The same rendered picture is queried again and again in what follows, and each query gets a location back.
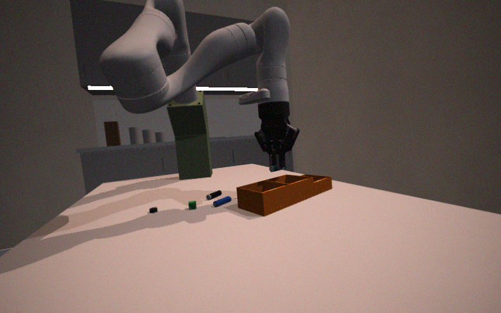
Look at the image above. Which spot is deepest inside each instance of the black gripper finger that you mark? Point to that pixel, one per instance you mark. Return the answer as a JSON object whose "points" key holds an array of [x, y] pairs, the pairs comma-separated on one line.
{"points": [[266, 145], [286, 144]]}

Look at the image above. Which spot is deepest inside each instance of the orange rack of three bins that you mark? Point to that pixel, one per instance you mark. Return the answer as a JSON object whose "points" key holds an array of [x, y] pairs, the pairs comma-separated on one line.
{"points": [[271, 195]]}

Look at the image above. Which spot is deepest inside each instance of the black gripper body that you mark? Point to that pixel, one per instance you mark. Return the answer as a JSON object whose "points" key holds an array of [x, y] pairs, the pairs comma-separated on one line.
{"points": [[274, 113]]}

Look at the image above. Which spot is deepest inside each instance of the green die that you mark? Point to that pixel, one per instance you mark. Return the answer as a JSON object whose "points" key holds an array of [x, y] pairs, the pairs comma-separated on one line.
{"points": [[192, 205]]}

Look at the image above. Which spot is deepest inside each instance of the black battery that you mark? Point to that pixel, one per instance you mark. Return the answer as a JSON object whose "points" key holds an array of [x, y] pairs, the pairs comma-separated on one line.
{"points": [[213, 195]]}

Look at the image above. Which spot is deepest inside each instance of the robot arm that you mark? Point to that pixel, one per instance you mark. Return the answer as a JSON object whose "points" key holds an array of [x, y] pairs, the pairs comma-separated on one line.
{"points": [[134, 71]]}

